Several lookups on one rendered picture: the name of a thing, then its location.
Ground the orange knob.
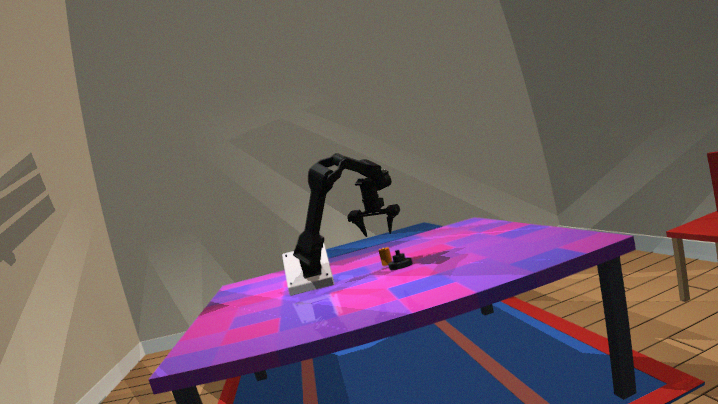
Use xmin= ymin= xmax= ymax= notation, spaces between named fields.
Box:
xmin=378 ymin=248 xmax=393 ymax=266

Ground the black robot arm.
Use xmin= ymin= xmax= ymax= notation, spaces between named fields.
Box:
xmin=293 ymin=153 xmax=392 ymax=278

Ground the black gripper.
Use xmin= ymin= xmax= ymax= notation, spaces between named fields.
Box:
xmin=347 ymin=193 xmax=400 ymax=237

